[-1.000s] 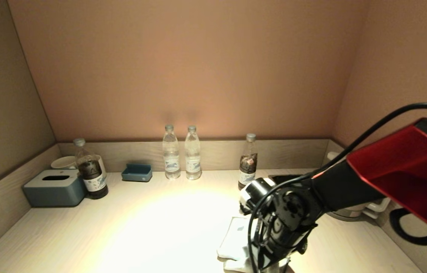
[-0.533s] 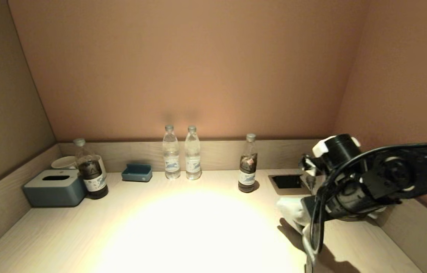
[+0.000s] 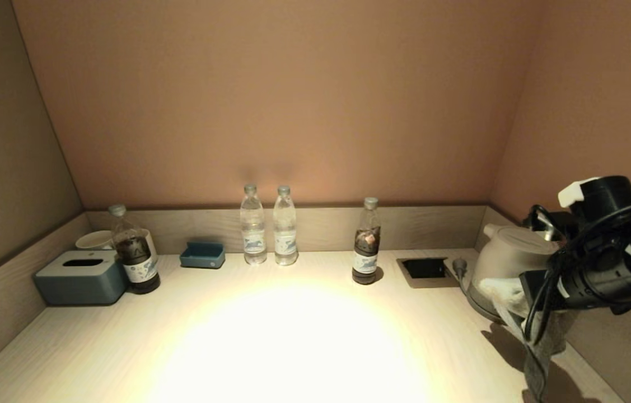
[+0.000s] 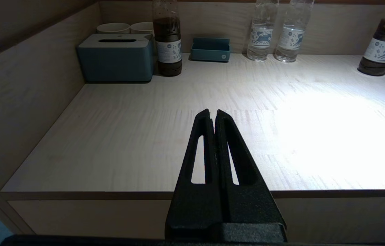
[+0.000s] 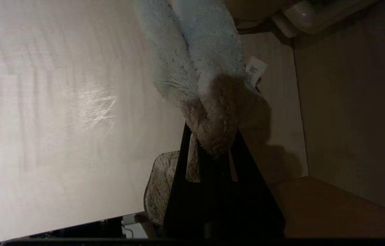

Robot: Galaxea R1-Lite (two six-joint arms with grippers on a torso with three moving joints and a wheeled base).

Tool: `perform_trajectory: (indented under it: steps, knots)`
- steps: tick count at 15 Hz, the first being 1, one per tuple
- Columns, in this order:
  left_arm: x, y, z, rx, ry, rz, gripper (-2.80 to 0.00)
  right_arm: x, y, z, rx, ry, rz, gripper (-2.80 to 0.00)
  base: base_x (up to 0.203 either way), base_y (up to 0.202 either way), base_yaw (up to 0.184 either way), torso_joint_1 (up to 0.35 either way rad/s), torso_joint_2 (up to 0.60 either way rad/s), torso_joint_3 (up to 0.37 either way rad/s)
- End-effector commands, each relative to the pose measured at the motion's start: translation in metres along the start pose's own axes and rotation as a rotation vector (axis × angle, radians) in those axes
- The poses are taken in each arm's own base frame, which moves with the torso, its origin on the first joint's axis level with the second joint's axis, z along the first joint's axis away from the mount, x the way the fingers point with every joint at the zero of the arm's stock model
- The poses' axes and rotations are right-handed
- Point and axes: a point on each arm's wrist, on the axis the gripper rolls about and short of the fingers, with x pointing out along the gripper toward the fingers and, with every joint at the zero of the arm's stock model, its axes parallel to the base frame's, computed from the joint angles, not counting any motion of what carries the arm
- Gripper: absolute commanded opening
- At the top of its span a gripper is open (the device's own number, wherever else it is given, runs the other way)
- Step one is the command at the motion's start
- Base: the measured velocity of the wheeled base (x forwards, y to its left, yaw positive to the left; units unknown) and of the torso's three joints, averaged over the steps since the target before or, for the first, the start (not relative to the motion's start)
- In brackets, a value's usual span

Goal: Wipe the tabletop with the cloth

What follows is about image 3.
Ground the small dark liquid bottle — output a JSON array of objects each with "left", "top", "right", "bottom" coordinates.
[{"left": 352, "top": 196, "right": 382, "bottom": 285}]

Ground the grey and white cloth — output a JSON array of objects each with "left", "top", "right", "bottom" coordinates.
[{"left": 480, "top": 277, "right": 569, "bottom": 403}]

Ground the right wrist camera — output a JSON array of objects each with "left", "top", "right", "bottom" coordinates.
[{"left": 558, "top": 177, "right": 601, "bottom": 209}]

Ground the white electric kettle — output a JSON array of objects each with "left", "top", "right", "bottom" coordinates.
[{"left": 467, "top": 223, "right": 563, "bottom": 325}]

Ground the small blue tray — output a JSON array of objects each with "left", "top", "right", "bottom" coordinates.
[{"left": 179, "top": 241, "right": 226, "bottom": 270}]

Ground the clear water bottle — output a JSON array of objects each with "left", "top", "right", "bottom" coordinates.
[
  {"left": 273, "top": 185, "right": 299, "bottom": 266},
  {"left": 239, "top": 184, "right": 268, "bottom": 265}
]

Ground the black cable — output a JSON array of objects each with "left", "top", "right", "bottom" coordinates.
[{"left": 523, "top": 196, "right": 631, "bottom": 344}]

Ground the large dark liquid bottle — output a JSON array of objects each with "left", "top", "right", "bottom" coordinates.
[{"left": 109, "top": 204, "right": 161, "bottom": 295}]

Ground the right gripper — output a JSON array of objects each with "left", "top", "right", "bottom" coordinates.
[{"left": 519, "top": 266, "right": 631, "bottom": 315}]

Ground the blue-grey tissue box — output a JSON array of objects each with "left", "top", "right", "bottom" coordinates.
[{"left": 34, "top": 250, "right": 129, "bottom": 306}]

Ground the recessed black socket box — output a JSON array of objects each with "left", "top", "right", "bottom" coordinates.
[{"left": 396, "top": 257, "right": 460, "bottom": 289}]

